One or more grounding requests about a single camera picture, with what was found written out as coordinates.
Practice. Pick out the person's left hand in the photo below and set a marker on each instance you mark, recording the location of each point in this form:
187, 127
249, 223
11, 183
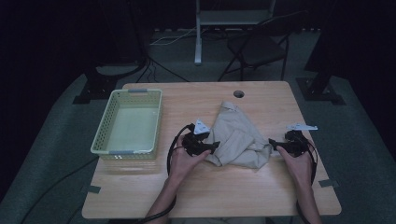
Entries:
183, 165

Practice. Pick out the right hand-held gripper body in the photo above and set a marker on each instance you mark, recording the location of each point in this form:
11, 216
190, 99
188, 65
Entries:
295, 141

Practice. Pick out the black stand with base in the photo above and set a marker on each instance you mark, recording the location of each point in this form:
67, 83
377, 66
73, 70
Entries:
320, 87
99, 87

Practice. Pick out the white metal stand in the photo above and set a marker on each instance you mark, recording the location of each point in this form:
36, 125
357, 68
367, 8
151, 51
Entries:
199, 31

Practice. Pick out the light green plastic basket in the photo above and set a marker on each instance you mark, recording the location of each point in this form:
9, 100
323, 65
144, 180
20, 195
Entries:
134, 130

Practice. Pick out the black folding chair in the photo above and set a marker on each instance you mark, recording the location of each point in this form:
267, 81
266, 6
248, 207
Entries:
258, 46

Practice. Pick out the grey tape piece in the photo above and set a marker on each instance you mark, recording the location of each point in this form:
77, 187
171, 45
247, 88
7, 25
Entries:
94, 189
328, 183

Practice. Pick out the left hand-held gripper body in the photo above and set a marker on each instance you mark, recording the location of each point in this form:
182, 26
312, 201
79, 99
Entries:
194, 143

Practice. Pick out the beige t-shirt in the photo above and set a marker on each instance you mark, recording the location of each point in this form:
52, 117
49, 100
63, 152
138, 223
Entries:
239, 140

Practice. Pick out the person's right hand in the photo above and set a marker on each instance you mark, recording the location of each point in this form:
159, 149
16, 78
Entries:
299, 169

